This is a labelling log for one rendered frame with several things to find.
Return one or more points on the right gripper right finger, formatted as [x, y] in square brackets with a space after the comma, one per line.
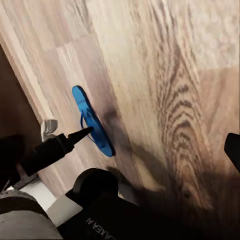
[232, 149]

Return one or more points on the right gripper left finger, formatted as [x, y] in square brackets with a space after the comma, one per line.
[12, 149]

